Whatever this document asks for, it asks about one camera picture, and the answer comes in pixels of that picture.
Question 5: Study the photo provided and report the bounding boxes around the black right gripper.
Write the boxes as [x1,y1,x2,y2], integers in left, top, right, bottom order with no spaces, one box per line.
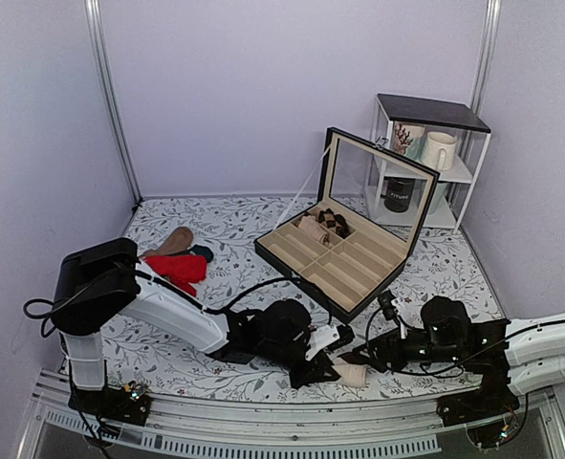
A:
[353,327,464,374]

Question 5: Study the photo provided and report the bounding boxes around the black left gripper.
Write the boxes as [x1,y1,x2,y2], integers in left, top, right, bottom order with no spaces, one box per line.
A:
[258,342,336,395]

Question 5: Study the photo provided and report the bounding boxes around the cream brown striped sock pair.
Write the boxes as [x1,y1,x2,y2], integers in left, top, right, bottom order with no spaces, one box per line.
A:
[333,361,367,388]

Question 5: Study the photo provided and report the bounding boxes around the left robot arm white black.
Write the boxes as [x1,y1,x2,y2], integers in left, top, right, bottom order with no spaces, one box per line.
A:
[52,237,340,415]

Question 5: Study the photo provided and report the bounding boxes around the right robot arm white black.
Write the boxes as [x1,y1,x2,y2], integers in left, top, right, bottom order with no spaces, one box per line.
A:
[345,292,565,417]

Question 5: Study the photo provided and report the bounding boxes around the black compartment box glass lid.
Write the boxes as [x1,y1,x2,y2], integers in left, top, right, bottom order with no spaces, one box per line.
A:
[254,127,439,324]

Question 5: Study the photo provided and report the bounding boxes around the rolled cream sock in box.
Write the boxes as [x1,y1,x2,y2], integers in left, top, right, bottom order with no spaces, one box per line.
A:
[296,214,330,247]

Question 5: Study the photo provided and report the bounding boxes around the red sock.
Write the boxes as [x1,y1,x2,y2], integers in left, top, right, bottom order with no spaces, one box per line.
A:
[143,254,207,296]

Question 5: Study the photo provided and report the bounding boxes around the dark green sock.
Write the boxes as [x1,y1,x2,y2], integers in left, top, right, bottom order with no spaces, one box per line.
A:
[188,245,214,263]

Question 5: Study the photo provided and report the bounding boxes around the rolled brown checked sock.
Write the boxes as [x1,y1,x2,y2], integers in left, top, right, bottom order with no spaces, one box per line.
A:
[316,208,351,239]

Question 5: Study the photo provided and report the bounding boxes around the tan brown sock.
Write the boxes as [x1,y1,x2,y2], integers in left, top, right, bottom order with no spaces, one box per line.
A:
[140,227,194,259]

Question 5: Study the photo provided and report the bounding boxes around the black cylindrical mug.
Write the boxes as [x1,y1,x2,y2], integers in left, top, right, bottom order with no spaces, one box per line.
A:
[384,177,415,213]

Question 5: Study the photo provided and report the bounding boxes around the white ribbed mug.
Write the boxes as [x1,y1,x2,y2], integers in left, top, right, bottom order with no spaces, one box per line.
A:
[420,131,457,171]

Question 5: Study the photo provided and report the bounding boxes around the white mug coral pattern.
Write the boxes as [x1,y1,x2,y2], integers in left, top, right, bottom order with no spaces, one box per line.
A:
[393,121,425,158]

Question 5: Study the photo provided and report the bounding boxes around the white shelf black top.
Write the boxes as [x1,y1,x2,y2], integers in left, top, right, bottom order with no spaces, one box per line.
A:
[363,94,491,232]

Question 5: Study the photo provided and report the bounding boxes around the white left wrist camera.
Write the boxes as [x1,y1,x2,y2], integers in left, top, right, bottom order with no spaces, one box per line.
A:
[305,325,355,361]

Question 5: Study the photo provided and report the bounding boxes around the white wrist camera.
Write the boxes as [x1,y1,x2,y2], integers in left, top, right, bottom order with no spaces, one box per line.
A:
[378,290,407,339]
[305,325,355,361]

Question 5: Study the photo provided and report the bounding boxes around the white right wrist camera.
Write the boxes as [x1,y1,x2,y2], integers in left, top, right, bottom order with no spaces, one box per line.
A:
[378,290,407,339]

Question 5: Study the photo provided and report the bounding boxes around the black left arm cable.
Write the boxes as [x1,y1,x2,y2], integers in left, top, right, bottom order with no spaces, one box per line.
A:
[22,276,334,339]

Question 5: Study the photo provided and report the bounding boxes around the aluminium front rail frame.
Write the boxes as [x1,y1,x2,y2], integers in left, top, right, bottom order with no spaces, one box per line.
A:
[13,371,565,458]

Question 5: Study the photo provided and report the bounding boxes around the right aluminium corner post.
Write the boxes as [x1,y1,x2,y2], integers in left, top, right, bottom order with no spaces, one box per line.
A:
[469,0,502,115]

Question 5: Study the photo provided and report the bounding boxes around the aluminium corner post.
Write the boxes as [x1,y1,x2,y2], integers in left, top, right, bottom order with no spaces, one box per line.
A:
[469,0,502,115]
[84,0,143,207]

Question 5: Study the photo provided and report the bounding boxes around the left aluminium corner post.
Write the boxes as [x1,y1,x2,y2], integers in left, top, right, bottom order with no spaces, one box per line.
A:
[84,0,143,207]

